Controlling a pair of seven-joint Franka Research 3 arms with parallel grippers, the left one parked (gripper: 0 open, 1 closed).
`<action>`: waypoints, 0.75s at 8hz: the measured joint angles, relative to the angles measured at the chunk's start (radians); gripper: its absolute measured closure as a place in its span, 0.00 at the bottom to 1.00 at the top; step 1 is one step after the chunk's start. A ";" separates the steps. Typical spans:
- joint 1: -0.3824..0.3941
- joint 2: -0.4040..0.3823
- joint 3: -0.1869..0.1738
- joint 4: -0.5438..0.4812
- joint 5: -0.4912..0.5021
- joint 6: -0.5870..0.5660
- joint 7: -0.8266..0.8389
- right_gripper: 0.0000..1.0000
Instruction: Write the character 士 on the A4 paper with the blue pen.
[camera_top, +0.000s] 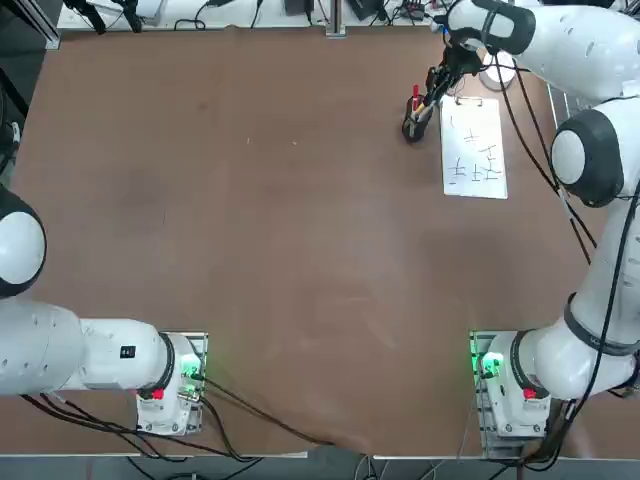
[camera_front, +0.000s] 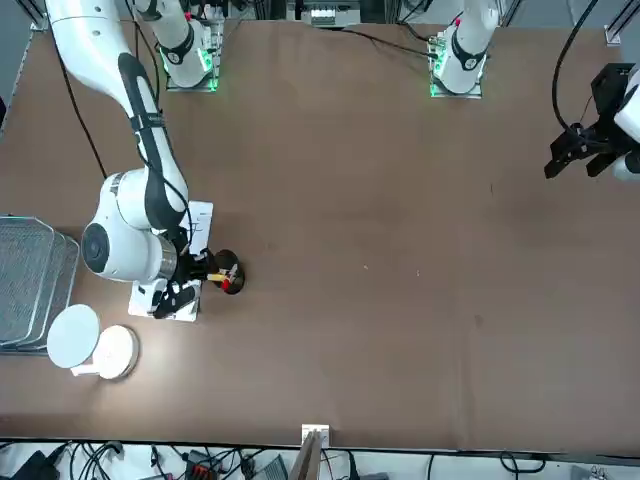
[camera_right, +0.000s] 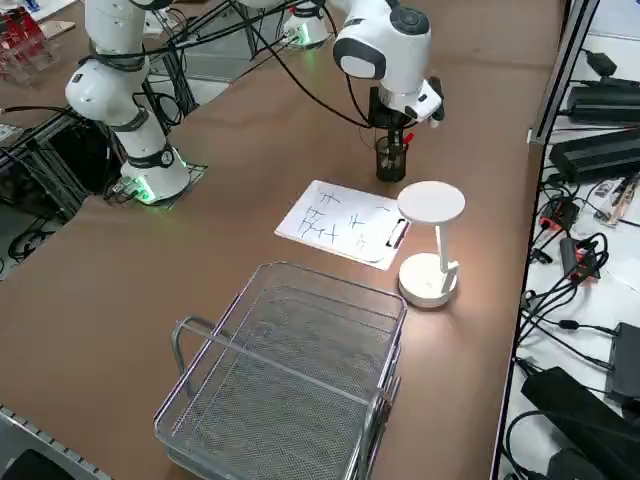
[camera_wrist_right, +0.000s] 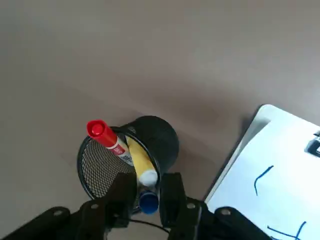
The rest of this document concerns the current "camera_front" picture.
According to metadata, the grey mesh tray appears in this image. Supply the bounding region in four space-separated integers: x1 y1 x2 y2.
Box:
0 229 70 351
0 233 81 356
0 214 57 347

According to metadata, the white clipboard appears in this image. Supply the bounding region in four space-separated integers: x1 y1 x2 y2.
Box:
128 200 215 323

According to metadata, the black cable on table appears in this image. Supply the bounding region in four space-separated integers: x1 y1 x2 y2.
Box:
339 24 442 57

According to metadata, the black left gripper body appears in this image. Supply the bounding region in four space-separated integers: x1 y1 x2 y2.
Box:
591 63 636 122

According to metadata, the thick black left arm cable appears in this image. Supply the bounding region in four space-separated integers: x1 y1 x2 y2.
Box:
551 0 601 132

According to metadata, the white desk lamp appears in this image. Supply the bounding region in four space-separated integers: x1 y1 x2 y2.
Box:
46 304 141 382

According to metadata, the power strip with red switches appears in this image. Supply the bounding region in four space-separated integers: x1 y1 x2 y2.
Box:
185 449 217 479

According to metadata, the white A4 paper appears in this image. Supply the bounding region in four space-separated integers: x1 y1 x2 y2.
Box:
131 202 213 317

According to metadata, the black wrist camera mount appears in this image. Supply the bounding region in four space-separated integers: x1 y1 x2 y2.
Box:
151 280 200 321

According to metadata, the black pen holder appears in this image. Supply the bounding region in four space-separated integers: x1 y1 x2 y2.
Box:
208 248 247 296

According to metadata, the white table edge bracket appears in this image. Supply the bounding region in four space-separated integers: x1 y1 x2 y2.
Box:
300 423 332 447

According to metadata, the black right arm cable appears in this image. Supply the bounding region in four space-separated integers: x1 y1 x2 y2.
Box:
58 53 109 180

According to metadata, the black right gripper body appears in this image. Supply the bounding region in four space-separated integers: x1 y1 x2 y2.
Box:
171 226 204 287

